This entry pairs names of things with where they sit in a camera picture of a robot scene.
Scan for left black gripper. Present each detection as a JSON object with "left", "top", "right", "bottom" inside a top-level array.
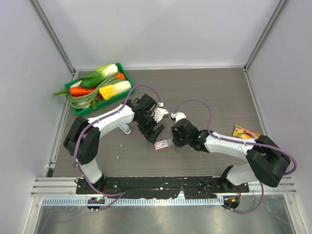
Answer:
[{"left": 136, "top": 112, "right": 164, "bottom": 144}]

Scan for red white staple box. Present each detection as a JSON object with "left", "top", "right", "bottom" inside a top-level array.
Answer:
[{"left": 154, "top": 138, "right": 174, "bottom": 150}]

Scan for light blue white stapler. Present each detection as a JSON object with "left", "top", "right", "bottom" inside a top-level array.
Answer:
[{"left": 119, "top": 124, "right": 131, "bottom": 134}]

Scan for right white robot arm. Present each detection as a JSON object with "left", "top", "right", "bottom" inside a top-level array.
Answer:
[{"left": 171, "top": 117, "right": 291, "bottom": 193}]

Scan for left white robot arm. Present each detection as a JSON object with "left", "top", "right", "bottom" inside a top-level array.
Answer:
[{"left": 63, "top": 94, "right": 170, "bottom": 195}]

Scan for orange candy bag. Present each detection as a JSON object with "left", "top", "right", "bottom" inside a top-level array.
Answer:
[{"left": 232, "top": 125, "right": 261, "bottom": 139}]

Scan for yellow white napa cabbage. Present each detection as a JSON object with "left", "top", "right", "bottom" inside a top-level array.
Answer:
[{"left": 99, "top": 80, "right": 132, "bottom": 100}]

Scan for small orange carrot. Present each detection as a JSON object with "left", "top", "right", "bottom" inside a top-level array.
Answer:
[{"left": 116, "top": 73, "right": 125, "bottom": 79}]

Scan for green plastic tray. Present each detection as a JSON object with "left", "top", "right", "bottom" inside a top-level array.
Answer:
[{"left": 54, "top": 63, "right": 134, "bottom": 116}]

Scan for green long beans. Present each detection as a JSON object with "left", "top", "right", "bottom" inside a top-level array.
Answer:
[{"left": 65, "top": 75, "right": 123, "bottom": 110}]

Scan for white green bok choy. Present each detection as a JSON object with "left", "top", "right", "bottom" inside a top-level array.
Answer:
[{"left": 80, "top": 63, "right": 118, "bottom": 89}]

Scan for large orange carrot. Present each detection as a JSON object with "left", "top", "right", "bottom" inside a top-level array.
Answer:
[{"left": 70, "top": 87, "right": 95, "bottom": 96}]

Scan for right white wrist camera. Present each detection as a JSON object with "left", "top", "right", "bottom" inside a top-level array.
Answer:
[{"left": 170, "top": 112, "right": 186, "bottom": 124}]

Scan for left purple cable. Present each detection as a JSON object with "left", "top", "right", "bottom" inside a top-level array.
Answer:
[{"left": 72, "top": 84, "right": 164, "bottom": 211}]

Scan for purple cable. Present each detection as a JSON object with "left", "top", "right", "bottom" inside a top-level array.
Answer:
[
  {"left": 172, "top": 99, "right": 298, "bottom": 214},
  {"left": 72, "top": 84, "right": 164, "bottom": 211}
]

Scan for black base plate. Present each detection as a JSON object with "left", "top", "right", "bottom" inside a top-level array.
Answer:
[{"left": 76, "top": 175, "right": 251, "bottom": 199}]

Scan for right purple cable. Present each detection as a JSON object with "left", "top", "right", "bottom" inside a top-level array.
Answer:
[{"left": 172, "top": 99, "right": 298, "bottom": 214}]

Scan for white slotted cable duct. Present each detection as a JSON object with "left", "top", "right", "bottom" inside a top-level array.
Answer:
[{"left": 41, "top": 196, "right": 224, "bottom": 207}]

